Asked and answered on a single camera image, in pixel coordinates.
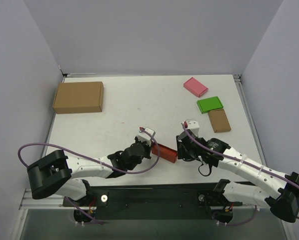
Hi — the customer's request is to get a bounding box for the red paper box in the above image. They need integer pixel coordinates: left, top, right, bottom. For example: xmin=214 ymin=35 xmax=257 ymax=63
xmin=151 ymin=144 xmax=178 ymax=164

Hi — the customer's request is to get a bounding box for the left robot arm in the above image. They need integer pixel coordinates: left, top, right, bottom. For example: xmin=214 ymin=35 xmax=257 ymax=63
xmin=27 ymin=135 xmax=153 ymax=206

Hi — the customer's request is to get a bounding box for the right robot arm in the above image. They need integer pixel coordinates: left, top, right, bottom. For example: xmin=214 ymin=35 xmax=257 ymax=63
xmin=176 ymin=130 xmax=299 ymax=223

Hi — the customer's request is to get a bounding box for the small brown cardboard box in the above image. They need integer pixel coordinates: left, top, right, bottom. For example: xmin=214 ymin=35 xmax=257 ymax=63
xmin=208 ymin=109 xmax=232 ymax=133

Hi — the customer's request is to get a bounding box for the green paper box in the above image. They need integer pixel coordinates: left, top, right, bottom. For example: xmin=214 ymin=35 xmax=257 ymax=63
xmin=196 ymin=96 xmax=224 ymax=114

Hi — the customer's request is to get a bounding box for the pink paper box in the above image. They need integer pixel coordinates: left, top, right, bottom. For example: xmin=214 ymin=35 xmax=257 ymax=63
xmin=183 ymin=77 xmax=209 ymax=98

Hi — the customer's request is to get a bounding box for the large brown cardboard box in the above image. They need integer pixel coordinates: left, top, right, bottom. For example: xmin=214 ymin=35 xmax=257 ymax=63
xmin=53 ymin=81 xmax=104 ymax=114

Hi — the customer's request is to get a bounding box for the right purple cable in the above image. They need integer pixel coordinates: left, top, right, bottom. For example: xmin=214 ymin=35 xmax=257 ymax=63
xmin=180 ymin=121 xmax=299 ymax=224

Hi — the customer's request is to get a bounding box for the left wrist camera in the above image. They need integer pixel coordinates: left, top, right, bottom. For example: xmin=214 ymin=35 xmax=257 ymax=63
xmin=136 ymin=127 xmax=156 ymax=146

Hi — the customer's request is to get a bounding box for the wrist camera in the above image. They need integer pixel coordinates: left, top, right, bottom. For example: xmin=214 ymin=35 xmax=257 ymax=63
xmin=182 ymin=119 xmax=200 ymax=137
xmin=136 ymin=127 xmax=156 ymax=146

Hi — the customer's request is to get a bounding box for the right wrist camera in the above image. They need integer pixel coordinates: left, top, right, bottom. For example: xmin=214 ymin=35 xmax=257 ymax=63
xmin=182 ymin=119 xmax=200 ymax=137

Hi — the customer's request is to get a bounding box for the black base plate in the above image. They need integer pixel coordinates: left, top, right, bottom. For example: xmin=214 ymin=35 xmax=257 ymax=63
xmin=75 ymin=183 xmax=242 ymax=221

